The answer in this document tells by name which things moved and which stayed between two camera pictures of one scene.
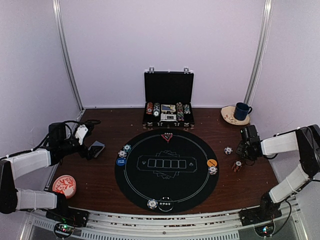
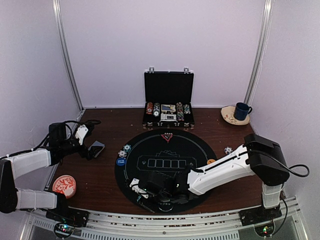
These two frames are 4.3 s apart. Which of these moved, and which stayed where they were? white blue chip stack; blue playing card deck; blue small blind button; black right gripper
Moved: black right gripper
Stayed: white blue chip stack; blue playing card deck; blue small blind button
